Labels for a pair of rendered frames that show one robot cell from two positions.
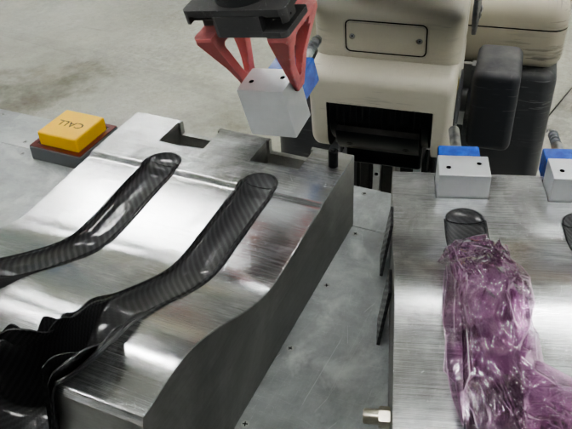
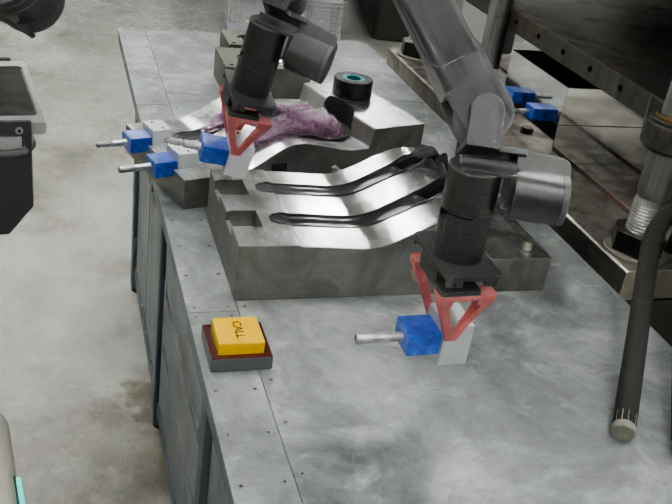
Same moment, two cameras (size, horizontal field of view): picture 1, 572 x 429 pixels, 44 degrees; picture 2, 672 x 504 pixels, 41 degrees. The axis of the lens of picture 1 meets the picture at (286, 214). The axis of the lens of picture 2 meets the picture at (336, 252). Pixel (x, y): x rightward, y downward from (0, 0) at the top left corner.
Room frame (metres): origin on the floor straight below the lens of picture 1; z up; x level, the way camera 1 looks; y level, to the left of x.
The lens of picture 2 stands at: (1.40, 1.01, 1.48)
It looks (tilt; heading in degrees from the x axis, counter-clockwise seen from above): 28 degrees down; 224
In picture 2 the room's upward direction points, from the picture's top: 9 degrees clockwise
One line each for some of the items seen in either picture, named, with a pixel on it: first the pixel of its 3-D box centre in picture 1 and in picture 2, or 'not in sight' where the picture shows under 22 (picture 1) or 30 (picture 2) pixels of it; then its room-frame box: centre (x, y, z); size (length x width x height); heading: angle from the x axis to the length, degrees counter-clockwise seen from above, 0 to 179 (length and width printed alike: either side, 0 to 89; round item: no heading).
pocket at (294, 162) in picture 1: (283, 168); (230, 197); (0.60, 0.00, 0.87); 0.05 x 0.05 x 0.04; 64
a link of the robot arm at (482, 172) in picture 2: not in sight; (477, 188); (0.67, 0.50, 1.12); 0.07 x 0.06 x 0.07; 134
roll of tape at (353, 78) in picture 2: not in sight; (352, 85); (0.14, -0.22, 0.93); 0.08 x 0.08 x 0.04
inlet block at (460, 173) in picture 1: (457, 161); (155, 165); (0.62, -0.19, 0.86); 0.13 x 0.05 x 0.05; 171
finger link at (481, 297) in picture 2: not in sight; (452, 299); (0.68, 0.51, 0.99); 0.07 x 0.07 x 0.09; 65
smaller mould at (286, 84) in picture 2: not in sight; (261, 72); (0.09, -0.58, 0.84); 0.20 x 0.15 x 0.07; 154
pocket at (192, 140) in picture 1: (192, 149); (243, 229); (0.65, 0.10, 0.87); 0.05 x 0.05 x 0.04; 64
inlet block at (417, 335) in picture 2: not in sight; (409, 335); (0.71, 0.48, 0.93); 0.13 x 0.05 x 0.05; 155
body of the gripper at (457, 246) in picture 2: not in sight; (460, 237); (0.68, 0.50, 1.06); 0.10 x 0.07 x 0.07; 65
